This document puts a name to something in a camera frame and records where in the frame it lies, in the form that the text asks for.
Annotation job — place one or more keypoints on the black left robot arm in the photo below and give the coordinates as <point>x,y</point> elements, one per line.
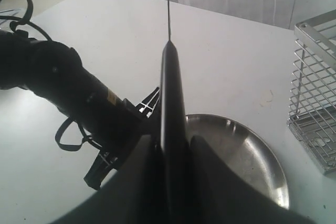
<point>54,71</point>

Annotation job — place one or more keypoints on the chrome wire utensil holder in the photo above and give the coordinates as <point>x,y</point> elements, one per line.
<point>311,116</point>

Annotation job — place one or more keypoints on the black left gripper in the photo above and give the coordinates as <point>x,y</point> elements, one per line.
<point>134,121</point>

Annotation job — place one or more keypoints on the black-handled kitchen knife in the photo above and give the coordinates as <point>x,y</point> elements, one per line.
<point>173,131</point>

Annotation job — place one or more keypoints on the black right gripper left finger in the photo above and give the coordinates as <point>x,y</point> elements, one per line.
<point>134,194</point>

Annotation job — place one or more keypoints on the round stainless steel plate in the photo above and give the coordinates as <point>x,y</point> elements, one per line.
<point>244,152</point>

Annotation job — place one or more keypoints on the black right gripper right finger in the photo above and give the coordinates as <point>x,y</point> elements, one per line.
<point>216,194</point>

